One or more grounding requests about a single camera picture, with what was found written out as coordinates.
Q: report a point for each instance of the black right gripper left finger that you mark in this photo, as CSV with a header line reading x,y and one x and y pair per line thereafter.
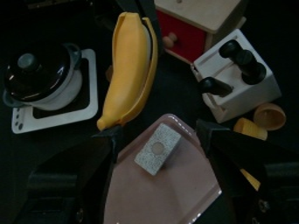
x,y
74,180

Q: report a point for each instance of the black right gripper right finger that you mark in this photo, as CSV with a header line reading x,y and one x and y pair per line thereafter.
x,y
253,163

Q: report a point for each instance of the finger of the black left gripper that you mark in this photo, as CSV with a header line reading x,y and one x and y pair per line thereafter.
x,y
151,20
107,14

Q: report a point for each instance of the yellow toy banana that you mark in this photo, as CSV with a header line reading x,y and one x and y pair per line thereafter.
x,y
129,67

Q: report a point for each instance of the red wooden drawer box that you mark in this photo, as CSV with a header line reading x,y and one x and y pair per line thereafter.
x,y
194,17

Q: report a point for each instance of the brown toy egg shell half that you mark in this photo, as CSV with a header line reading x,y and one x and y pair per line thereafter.
x,y
269,116

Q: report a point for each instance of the white wooden knife block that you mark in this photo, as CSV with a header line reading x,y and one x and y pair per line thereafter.
x,y
249,96

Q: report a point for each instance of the pink cutting board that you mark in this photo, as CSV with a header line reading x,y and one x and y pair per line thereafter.
x,y
163,195

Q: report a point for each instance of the pale speckled toy block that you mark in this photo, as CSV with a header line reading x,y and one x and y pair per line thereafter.
x,y
158,148

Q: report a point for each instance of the white toy cooking pot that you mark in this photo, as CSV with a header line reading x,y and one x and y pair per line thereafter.
x,y
69,87

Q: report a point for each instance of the black pot lid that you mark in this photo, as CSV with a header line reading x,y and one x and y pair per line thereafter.
x,y
35,77

